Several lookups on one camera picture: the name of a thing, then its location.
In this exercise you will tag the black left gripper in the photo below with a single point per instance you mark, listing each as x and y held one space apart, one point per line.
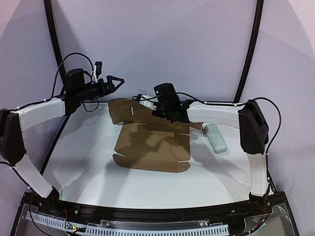
107 85

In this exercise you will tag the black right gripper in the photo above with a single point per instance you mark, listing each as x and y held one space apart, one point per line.
160 111

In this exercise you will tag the brown cardboard paper box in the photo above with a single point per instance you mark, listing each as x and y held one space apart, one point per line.
147 142

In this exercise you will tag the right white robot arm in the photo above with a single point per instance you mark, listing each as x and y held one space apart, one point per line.
249 125

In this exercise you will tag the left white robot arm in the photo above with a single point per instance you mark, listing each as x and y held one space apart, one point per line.
15 122

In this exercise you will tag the pale green rectangular block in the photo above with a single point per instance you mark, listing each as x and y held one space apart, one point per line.
215 138

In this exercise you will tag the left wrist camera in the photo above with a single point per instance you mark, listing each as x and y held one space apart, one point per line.
97 69

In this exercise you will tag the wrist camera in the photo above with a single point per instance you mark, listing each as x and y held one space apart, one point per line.
97 69
147 101

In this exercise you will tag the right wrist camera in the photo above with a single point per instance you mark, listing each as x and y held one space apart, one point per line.
147 101

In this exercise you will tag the black enclosure frame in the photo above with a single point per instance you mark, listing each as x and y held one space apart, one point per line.
48 6

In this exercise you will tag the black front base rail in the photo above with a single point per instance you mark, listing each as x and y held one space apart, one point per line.
274 217

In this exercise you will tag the white slotted cable duct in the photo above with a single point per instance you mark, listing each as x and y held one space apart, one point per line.
120 228

